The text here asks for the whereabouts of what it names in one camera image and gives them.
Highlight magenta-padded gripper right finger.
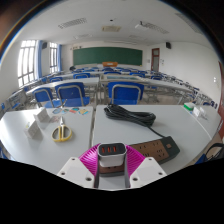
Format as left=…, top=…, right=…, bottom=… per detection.
left=124, top=144, right=168, bottom=190

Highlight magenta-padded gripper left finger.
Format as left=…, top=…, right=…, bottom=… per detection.
left=57, top=143, right=102, bottom=190

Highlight white charger block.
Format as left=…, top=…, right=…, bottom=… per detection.
left=97, top=142, right=128, bottom=168

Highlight dark power strip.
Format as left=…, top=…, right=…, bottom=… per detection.
left=98, top=135, right=181, bottom=178

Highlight colourful paper cards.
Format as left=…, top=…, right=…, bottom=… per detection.
left=52, top=106, right=91, bottom=116

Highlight green and white box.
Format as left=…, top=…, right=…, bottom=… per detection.
left=183, top=101, right=197, bottom=111

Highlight blue classroom chair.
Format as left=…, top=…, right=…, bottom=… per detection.
left=54, top=81, right=91, bottom=108
left=32, top=87, right=56, bottom=108
left=107, top=81, right=145, bottom=106

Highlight rows of white desks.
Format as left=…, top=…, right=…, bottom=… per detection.
left=0, top=67, right=216, bottom=111

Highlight dark red door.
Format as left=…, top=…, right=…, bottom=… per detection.
left=218, top=63, right=224, bottom=141

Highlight rows of blue chairs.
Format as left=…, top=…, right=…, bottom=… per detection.
left=0, top=66, right=218, bottom=111

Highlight framed picture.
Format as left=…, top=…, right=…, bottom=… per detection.
left=104, top=73, right=143, bottom=82

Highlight brown door with window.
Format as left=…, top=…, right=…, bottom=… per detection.
left=151, top=47, right=161, bottom=72

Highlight orange wooden lectern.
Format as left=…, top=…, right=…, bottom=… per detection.
left=102, top=61, right=118, bottom=68

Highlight blue curtain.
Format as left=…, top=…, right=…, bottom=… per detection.
left=57, top=43, right=62, bottom=72
left=35, top=40, right=44, bottom=80

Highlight narrow bright window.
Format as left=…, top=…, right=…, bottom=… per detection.
left=49, top=41, right=59, bottom=74

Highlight large bright window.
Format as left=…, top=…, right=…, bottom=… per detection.
left=17, top=39, right=37, bottom=88

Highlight green chalkboard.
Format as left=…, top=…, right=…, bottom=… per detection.
left=72, top=46, right=144, bottom=67

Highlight white ceiling projector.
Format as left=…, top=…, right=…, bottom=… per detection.
left=134, top=20, right=149, bottom=31

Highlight ceiling light panels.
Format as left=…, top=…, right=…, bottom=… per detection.
left=57, top=12, right=204, bottom=40

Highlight yellow-handled scissors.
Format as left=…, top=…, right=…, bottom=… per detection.
left=50, top=116, right=73, bottom=143

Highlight coiled black power cable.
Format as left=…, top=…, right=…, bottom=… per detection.
left=103, top=103, right=166, bottom=138

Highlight dark bag with handles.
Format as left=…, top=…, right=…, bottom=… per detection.
left=199, top=142, right=224, bottom=165

